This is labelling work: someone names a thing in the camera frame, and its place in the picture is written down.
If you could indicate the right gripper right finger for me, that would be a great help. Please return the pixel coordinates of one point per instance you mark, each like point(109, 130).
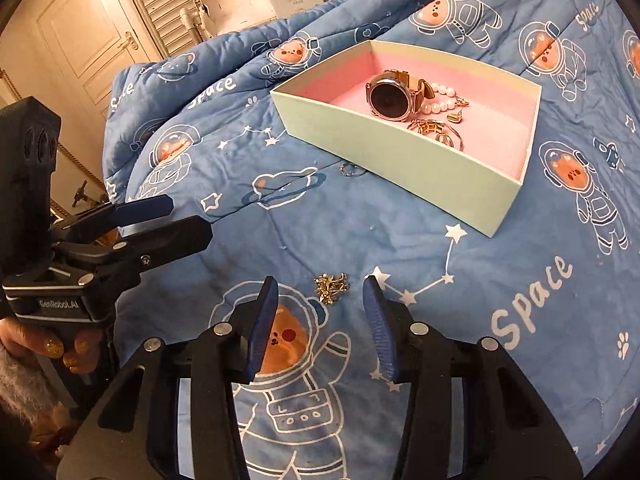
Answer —
point(508, 430)

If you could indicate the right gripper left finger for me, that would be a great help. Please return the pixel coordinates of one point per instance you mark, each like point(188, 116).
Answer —
point(131, 433)

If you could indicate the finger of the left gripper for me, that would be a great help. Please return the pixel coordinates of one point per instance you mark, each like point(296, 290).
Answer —
point(150, 249)
point(142, 209)

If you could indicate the thin silver bangle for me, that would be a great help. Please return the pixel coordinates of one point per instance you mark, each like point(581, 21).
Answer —
point(438, 131)

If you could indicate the rose gold wrist watch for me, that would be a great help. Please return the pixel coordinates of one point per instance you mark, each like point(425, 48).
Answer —
point(397, 96)

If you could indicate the small gold ear stud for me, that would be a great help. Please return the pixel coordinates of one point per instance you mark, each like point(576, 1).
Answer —
point(455, 118)

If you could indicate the gray fuzzy sleeve forearm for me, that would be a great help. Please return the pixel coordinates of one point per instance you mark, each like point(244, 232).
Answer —
point(28, 399)

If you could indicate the left hand gold nails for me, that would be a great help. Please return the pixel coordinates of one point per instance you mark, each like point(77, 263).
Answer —
point(26, 341)

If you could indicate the kids ride-on scooter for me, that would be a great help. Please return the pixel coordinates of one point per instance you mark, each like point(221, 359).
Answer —
point(88, 196)

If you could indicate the white panel door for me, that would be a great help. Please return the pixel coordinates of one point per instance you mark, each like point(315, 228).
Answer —
point(68, 52)

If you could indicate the blue space print quilt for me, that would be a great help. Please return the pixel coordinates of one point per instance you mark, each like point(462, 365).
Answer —
point(557, 286)

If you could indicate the mint box pink interior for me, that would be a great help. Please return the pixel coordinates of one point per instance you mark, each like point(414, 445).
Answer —
point(326, 106)

